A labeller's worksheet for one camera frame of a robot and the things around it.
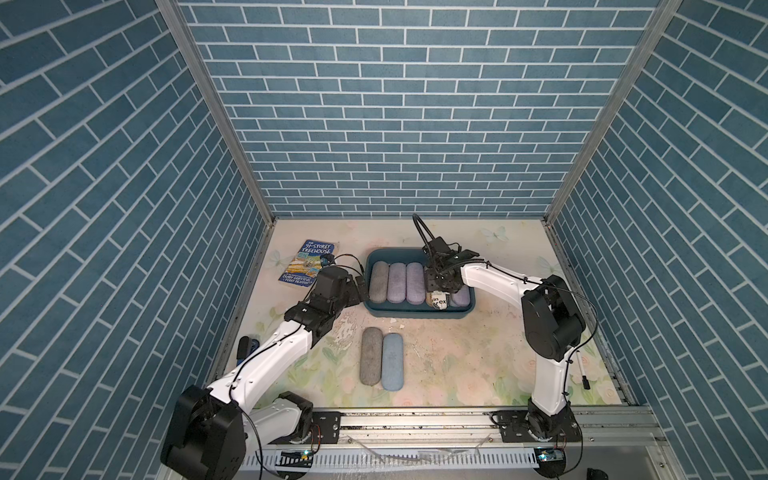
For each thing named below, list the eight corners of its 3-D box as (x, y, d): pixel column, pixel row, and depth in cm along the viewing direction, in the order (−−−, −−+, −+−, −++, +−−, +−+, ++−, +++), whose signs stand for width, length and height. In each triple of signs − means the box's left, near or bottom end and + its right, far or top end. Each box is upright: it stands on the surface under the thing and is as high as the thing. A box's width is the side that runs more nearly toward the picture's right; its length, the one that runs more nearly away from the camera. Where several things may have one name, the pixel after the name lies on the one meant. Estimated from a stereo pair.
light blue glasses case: (380, 391, 81) (380, 388, 79) (382, 338, 91) (382, 333, 88) (403, 391, 81) (403, 388, 79) (403, 338, 91) (403, 333, 89)
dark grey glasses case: (358, 385, 83) (357, 381, 80) (363, 332, 93) (362, 327, 90) (381, 385, 83) (381, 381, 80) (383, 332, 93) (383, 327, 90)
